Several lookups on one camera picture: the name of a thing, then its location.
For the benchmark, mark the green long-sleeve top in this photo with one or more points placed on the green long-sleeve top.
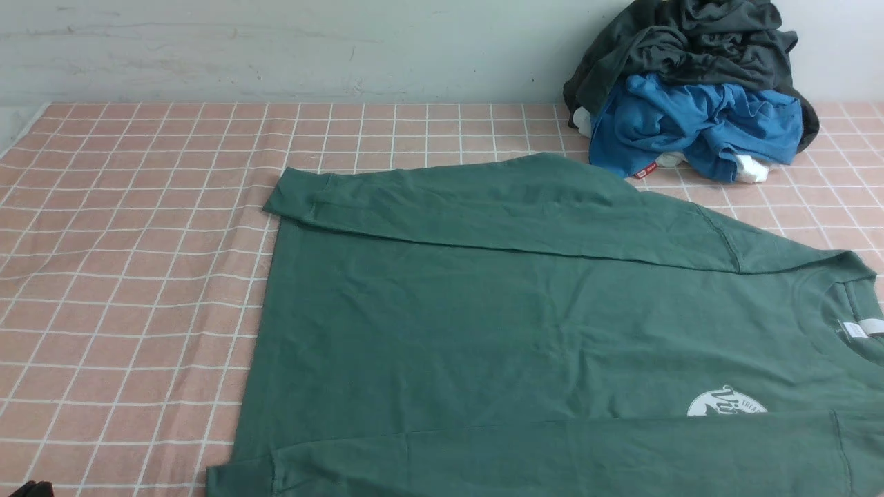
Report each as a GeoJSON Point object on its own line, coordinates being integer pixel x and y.
{"type": "Point", "coordinates": [538, 327]}

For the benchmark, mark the pink checkered tablecloth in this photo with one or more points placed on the pink checkered tablecloth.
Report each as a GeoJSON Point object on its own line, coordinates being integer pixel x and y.
{"type": "Point", "coordinates": [136, 250]}

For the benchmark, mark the dark grey crumpled garment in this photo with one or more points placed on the dark grey crumpled garment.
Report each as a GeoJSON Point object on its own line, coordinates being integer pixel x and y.
{"type": "Point", "coordinates": [691, 42]}

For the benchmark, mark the blue crumpled garment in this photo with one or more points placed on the blue crumpled garment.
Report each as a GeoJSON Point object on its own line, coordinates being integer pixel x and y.
{"type": "Point", "coordinates": [709, 123]}

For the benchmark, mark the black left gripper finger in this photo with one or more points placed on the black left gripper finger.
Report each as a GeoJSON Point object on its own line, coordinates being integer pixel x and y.
{"type": "Point", "coordinates": [35, 489]}

